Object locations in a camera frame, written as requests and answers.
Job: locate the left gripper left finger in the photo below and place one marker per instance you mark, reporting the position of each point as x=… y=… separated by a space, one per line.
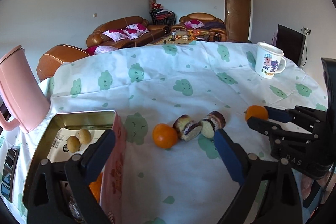
x=81 y=170

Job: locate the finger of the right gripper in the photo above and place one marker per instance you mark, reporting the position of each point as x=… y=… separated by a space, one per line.
x=275 y=132
x=303 y=117

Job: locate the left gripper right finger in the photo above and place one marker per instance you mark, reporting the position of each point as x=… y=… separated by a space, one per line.
x=245 y=169

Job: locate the orange tangerine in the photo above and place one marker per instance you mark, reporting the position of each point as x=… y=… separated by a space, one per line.
x=95 y=187
x=256 y=111
x=164 y=136

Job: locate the purple swirl cake roll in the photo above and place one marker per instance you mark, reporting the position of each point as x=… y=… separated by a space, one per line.
x=211 y=123

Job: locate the right hand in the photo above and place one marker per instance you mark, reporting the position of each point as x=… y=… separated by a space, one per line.
x=316 y=192

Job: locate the small brown kiwi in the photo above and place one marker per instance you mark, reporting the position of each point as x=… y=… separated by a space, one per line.
x=84 y=136

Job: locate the pink tin box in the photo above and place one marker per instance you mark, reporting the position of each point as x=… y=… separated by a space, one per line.
x=47 y=194

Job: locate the white cartoon mug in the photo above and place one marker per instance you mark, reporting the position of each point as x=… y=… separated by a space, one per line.
x=269 y=60

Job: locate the black television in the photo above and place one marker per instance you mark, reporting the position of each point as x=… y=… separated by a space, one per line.
x=291 y=43

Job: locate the pink electric kettle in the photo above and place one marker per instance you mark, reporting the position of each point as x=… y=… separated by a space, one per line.
x=21 y=93

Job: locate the cloud pattern tablecloth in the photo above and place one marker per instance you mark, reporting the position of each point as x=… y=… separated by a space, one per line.
x=157 y=84

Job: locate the brown sofa armrest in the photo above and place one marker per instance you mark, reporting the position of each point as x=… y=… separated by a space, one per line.
x=51 y=60

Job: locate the brown leather armchair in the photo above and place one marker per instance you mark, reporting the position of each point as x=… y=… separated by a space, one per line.
x=204 y=22

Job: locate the coffee table with items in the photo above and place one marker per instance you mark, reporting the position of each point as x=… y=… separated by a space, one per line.
x=182 y=37

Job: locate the brown wooden door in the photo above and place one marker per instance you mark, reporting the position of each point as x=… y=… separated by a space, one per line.
x=237 y=20

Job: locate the brown leather long sofa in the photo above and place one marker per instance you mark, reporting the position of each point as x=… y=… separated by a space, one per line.
x=132 y=31

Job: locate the stacked chairs in corner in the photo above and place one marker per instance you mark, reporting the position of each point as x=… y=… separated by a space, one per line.
x=160 y=15

